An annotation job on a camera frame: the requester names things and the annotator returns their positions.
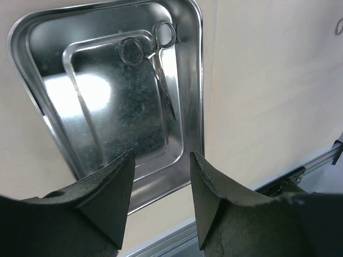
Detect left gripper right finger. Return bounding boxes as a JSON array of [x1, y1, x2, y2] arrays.
[[190, 153, 342, 256]]

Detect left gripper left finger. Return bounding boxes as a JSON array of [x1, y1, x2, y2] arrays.
[[1, 150, 135, 256]]

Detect steel instrument tray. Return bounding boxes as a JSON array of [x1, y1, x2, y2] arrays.
[[9, 1, 204, 213]]

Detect beige cloth surgical kit roll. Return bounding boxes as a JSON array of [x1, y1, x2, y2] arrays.
[[1, 1, 342, 248]]

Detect steel surgical scissors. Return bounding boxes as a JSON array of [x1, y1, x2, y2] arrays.
[[118, 20, 176, 120]]

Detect aluminium front rail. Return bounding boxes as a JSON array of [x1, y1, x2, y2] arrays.
[[118, 140, 342, 256]]

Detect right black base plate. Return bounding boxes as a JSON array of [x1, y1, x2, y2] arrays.
[[256, 166, 306, 198]]

